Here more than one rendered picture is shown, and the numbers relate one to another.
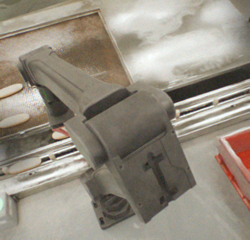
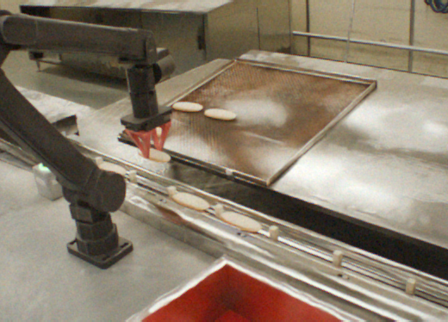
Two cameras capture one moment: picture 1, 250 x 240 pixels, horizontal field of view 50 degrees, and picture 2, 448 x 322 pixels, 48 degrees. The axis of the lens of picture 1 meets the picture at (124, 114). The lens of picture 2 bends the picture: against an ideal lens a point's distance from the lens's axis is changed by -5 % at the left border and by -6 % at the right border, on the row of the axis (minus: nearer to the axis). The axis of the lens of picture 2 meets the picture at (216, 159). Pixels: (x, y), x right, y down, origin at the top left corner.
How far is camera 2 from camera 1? 0.80 m
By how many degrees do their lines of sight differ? 49
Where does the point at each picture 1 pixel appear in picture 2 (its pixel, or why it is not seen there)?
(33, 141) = (153, 166)
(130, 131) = not seen: outside the picture
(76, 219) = (71, 231)
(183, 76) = (346, 202)
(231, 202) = not seen: outside the picture
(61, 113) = (137, 114)
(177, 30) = (430, 153)
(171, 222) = (98, 297)
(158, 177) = not seen: outside the picture
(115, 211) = (80, 237)
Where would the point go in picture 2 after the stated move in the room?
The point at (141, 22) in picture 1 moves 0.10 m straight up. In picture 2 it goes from (402, 120) to (404, 79)
